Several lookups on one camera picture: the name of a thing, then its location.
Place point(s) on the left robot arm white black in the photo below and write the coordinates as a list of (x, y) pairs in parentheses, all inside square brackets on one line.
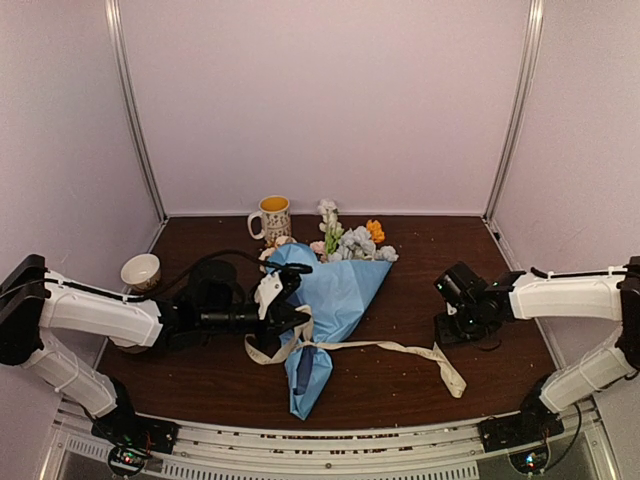
[(35, 301)]

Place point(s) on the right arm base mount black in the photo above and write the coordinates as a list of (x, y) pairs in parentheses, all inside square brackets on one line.
[(534, 422)]

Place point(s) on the floral mug yellow inside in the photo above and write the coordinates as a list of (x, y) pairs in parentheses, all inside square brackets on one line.
[(271, 221)]

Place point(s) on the blue tissue paper sheet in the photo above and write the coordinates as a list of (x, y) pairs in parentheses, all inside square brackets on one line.
[(338, 293)]

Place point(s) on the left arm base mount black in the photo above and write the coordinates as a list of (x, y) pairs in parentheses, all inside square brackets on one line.
[(134, 437)]

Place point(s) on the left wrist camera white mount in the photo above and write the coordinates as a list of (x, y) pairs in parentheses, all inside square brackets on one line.
[(280, 283)]

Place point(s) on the front aluminium frame rail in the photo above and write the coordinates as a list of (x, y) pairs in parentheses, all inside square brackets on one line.
[(452, 450)]

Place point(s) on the left vertical aluminium rail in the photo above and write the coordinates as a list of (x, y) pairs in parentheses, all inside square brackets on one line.
[(117, 39)]

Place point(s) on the white small fake flower stem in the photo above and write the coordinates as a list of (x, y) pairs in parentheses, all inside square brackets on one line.
[(330, 225)]

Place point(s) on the pink fake flower stem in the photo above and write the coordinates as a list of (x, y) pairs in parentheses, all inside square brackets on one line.
[(319, 249)]

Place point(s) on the vertical aluminium rail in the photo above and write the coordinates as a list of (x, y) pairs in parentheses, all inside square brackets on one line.
[(526, 75), (117, 39)]

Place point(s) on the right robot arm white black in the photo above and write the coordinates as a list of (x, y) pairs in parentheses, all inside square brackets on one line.
[(476, 308)]

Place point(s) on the right vertical aluminium rail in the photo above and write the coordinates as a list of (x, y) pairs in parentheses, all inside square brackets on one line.
[(526, 75)]

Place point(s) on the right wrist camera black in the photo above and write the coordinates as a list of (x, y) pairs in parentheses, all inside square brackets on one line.
[(460, 285)]

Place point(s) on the scalloped white bowl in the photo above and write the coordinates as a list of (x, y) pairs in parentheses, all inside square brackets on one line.
[(132, 349)]

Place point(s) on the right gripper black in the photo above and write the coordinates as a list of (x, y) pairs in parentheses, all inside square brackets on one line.
[(445, 335)]

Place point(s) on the round white bowl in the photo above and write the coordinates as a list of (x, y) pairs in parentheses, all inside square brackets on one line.
[(142, 272)]

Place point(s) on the orange fake flower stem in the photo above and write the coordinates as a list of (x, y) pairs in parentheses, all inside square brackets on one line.
[(375, 229)]

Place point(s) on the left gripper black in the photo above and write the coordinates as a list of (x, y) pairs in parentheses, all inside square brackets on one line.
[(279, 318)]

